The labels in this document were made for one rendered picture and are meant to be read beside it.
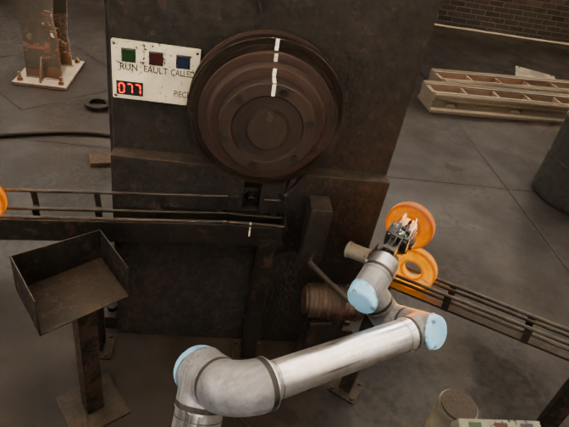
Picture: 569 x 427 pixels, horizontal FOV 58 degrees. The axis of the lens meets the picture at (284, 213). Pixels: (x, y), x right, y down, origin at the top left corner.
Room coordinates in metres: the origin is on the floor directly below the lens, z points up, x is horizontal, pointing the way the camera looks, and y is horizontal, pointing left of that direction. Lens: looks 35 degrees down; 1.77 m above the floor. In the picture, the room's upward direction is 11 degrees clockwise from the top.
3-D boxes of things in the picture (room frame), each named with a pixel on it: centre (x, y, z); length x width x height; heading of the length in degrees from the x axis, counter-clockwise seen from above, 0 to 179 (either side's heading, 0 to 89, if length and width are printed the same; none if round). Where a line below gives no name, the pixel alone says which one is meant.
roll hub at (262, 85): (1.34, 0.10, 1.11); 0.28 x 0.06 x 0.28; 100
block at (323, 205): (1.49, -0.12, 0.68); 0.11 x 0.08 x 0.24; 10
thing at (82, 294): (1.05, 0.58, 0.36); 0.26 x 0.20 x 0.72; 135
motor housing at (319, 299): (1.36, -0.24, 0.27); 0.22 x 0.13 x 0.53; 100
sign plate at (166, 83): (1.48, 0.47, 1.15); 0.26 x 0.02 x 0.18; 100
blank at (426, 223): (1.36, -0.40, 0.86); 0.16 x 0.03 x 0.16; 64
